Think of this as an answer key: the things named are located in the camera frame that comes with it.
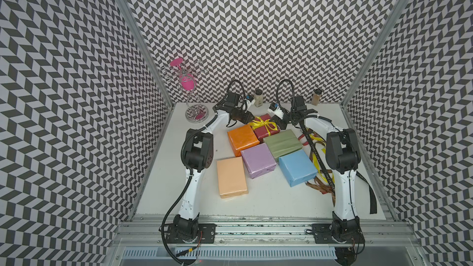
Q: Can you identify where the yellow ribbon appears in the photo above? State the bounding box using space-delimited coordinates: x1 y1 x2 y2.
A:
248 116 280 137
310 144 328 184

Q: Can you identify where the maroon gift box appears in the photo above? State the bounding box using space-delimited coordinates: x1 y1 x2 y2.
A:
250 113 281 143

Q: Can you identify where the green gift box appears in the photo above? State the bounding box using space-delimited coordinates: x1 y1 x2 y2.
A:
263 130 303 161

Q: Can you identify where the orange gift box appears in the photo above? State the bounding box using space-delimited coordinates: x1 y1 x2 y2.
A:
227 124 260 157

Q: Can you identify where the purple gift box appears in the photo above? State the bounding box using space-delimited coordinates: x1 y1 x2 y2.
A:
241 143 277 179

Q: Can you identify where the blue gift box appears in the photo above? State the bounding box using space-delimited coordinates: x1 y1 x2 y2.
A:
278 150 318 187

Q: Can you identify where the peach gift box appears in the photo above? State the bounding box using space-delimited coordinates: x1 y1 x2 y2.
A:
217 157 248 198

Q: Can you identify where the brown ribbon of purple box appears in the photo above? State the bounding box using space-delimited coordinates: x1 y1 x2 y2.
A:
305 151 336 205

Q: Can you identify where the black printed ribbon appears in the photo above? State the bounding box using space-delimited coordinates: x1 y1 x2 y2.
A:
298 127 378 214

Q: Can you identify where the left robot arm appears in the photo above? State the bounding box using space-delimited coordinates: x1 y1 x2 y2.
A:
169 92 254 243

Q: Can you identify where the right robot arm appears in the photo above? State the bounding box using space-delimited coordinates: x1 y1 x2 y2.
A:
268 96 365 244

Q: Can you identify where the brown spice shaker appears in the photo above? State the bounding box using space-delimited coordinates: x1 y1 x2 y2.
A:
311 89 323 106

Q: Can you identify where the white spice shaker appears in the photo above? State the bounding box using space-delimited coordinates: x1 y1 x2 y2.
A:
254 88 264 107

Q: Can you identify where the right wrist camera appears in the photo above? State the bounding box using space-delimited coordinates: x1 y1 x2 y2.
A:
268 102 285 119

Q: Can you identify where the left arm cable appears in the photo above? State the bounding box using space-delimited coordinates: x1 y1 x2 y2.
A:
223 79 248 104

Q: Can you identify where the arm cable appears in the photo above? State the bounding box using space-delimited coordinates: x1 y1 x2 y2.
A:
276 78 296 115
223 79 248 104

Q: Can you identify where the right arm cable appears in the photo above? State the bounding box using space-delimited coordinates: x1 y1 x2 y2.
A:
276 78 296 115

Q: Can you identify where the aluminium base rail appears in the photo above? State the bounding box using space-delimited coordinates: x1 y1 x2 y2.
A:
113 215 421 248

